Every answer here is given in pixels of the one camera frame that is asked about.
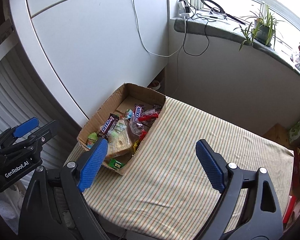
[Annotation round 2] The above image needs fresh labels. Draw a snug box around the Snickers bar upper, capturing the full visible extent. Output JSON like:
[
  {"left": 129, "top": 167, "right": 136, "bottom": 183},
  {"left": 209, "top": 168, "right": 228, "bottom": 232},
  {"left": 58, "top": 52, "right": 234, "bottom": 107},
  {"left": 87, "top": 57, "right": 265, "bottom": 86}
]
[{"left": 133, "top": 104, "right": 145, "bottom": 122}]

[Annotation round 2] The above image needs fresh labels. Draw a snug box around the white power strip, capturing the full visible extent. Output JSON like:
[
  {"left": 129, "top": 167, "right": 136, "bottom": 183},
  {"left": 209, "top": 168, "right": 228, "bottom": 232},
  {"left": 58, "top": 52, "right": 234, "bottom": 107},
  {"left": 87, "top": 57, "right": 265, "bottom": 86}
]
[{"left": 178, "top": 0, "right": 191, "bottom": 19}]

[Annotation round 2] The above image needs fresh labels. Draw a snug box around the Snickers bar lower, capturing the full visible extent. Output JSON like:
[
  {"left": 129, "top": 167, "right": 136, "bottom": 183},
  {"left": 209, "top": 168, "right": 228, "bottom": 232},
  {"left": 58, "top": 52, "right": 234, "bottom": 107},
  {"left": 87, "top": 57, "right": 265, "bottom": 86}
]
[{"left": 97, "top": 113, "right": 119, "bottom": 138}]

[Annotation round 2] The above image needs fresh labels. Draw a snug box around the white cabinet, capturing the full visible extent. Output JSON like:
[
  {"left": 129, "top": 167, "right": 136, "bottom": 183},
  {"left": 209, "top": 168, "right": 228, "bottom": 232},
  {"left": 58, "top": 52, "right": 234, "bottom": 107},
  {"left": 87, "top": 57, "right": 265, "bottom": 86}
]
[{"left": 9, "top": 0, "right": 168, "bottom": 126}]

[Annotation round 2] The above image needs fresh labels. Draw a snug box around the small figurine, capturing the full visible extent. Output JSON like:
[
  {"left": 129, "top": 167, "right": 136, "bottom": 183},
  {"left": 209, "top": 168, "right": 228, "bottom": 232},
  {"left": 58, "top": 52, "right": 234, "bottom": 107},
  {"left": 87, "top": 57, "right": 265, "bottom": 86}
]
[{"left": 290, "top": 43, "right": 300, "bottom": 72}]

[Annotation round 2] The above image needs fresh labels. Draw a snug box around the black candy wrapper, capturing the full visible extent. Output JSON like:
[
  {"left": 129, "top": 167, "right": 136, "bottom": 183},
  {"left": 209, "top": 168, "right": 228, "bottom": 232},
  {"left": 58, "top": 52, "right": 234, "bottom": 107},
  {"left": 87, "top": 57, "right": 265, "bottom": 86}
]
[{"left": 153, "top": 104, "right": 162, "bottom": 112}]

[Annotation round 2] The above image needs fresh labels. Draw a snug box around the clear bag red seal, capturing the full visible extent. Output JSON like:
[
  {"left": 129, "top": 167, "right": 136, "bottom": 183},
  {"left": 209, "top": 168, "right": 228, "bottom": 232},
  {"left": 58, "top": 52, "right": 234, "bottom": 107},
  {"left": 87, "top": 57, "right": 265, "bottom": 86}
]
[{"left": 129, "top": 115, "right": 147, "bottom": 142}]

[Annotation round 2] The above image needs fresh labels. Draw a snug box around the white cable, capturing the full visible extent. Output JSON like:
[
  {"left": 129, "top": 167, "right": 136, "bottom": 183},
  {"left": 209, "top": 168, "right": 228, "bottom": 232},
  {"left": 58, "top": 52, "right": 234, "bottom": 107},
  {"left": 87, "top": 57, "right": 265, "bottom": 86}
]
[{"left": 132, "top": 0, "right": 188, "bottom": 58}]

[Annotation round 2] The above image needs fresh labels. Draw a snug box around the black cable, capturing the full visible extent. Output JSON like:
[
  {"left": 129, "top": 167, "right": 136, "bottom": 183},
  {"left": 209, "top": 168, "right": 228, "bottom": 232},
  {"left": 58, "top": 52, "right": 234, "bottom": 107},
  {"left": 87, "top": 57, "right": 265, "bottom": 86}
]
[{"left": 182, "top": 0, "right": 225, "bottom": 56}]

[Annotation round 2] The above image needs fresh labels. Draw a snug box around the yellow candy wrapper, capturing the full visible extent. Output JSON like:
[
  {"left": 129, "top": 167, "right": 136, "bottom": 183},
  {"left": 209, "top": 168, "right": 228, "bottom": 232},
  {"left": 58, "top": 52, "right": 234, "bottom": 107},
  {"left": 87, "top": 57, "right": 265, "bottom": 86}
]
[{"left": 133, "top": 140, "right": 140, "bottom": 153}]

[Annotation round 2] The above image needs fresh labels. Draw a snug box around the green blue nut snack packet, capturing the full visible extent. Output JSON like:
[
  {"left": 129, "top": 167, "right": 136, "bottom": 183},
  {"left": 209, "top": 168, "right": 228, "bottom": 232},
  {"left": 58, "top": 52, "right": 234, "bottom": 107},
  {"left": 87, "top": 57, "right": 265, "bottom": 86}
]
[{"left": 87, "top": 132, "right": 98, "bottom": 149}]

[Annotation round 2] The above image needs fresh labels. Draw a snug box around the orange blue egg snack packet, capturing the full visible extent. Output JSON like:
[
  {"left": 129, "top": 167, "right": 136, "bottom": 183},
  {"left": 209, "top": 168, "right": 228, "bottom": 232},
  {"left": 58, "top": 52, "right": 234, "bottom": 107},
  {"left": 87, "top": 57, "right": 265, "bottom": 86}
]
[{"left": 124, "top": 109, "right": 133, "bottom": 119}]

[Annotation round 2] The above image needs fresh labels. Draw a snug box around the ring light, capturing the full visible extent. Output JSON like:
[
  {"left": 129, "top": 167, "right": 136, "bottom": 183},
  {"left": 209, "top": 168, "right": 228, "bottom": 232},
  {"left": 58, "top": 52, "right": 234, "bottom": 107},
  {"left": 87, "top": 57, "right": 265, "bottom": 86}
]
[{"left": 200, "top": 0, "right": 246, "bottom": 25}]

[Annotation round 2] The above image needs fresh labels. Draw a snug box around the brown cardboard box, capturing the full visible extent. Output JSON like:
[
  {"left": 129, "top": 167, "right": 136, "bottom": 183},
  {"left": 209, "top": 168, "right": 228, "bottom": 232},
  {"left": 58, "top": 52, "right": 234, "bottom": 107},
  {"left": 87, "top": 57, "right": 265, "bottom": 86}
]
[{"left": 262, "top": 123, "right": 289, "bottom": 144}]

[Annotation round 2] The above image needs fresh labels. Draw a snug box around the potted spider plant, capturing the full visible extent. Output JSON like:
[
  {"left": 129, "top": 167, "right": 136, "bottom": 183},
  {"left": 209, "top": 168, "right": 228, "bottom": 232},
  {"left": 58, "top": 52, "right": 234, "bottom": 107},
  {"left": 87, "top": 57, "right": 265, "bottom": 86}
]
[{"left": 234, "top": 3, "right": 282, "bottom": 51}]

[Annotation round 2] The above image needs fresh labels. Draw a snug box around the dark green candy wrapper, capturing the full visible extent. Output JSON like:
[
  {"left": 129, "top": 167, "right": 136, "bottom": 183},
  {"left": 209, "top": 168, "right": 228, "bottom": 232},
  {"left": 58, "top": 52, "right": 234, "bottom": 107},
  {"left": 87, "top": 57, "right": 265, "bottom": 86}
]
[{"left": 108, "top": 158, "right": 124, "bottom": 170}]

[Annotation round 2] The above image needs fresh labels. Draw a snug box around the red-ended clear snack bag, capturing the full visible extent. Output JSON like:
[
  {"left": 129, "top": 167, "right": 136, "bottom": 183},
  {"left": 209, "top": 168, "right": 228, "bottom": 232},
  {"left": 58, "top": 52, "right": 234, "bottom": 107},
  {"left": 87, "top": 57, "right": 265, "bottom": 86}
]
[{"left": 138, "top": 109, "right": 159, "bottom": 122}]

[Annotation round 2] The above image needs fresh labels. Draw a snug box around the bread in clear bag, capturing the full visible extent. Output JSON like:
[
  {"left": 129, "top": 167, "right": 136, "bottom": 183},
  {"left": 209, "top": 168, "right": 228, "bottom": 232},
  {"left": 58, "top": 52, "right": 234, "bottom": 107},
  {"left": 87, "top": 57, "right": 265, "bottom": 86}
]
[{"left": 106, "top": 119, "right": 132, "bottom": 159}]

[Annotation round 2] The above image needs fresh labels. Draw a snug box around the snickers bar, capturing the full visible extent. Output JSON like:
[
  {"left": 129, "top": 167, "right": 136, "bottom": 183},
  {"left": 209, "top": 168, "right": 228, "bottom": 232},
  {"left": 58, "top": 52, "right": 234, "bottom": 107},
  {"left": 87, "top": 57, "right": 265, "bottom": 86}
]
[
  {"left": 97, "top": 113, "right": 119, "bottom": 138},
  {"left": 133, "top": 104, "right": 145, "bottom": 122}
]

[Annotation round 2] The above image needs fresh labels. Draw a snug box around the striped tablecloth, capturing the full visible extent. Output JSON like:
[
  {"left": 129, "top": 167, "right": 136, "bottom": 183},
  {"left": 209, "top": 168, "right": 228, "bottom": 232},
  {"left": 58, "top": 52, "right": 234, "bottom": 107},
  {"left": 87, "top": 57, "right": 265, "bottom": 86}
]
[{"left": 63, "top": 96, "right": 295, "bottom": 235}]

